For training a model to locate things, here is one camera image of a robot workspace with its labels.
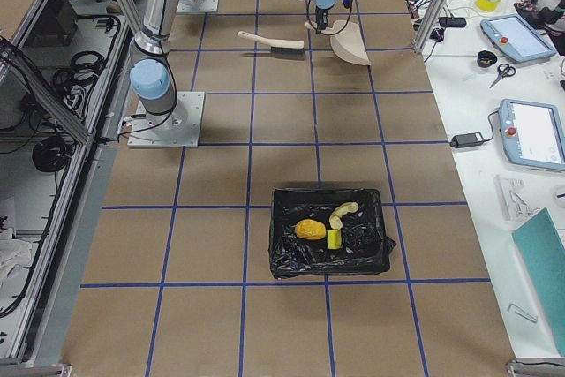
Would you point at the yellow tape roll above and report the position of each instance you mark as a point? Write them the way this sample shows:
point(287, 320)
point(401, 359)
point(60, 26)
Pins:
point(487, 5)

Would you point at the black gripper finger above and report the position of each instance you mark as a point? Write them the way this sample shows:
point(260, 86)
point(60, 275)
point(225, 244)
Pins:
point(324, 20)
point(319, 22)

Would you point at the blue teach pendant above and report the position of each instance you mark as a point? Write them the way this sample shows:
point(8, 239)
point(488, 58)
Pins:
point(532, 134)
point(516, 39)

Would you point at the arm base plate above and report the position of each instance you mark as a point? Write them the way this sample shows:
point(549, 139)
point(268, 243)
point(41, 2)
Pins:
point(197, 6)
point(182, 128)

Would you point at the teal folder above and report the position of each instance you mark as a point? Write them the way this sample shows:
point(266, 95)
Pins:
point(542, 252)

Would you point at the black-lined trash bin right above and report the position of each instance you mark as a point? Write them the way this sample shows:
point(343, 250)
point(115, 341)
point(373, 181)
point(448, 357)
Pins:
point(366, 246)

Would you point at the green yellow sponge piece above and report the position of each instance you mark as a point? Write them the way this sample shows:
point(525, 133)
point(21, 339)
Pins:
point(334, 239)

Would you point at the black power adapter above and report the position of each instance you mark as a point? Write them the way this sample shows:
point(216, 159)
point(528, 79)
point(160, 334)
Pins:
point(464, 140)

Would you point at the beige plastic dustpan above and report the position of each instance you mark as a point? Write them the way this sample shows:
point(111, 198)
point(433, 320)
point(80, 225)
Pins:
point(346, 42)

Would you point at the pale banana peel piece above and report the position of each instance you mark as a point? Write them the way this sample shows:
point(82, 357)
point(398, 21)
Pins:
point(335, 219)

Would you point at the blue teach pendant near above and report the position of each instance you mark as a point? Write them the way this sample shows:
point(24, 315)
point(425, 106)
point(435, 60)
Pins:
point(532, 134)

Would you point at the metal hex key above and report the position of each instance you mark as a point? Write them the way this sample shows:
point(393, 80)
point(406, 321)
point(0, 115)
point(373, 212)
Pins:
point(518, 310)

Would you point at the black scissors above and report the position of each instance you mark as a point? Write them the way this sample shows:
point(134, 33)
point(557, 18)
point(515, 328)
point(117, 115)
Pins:
point(504, 70)

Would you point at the blue teach pendant far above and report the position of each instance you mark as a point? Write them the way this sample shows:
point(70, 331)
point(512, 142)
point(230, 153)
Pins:
point(516, 39)

